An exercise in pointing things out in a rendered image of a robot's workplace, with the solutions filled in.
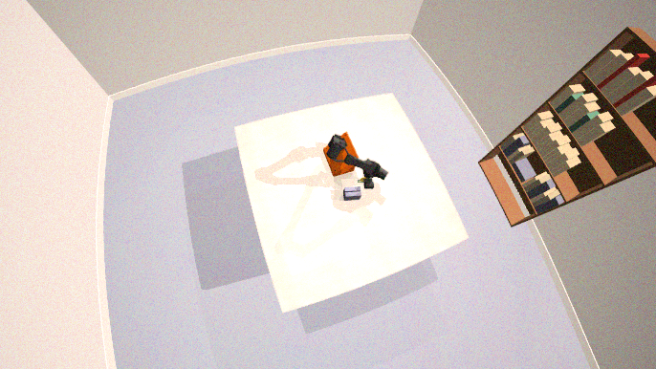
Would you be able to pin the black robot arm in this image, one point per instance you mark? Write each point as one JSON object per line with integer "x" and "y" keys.
{"x": 370, "y": 167}

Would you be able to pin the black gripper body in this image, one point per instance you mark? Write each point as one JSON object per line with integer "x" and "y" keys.
{"x": 368, "y": 184}

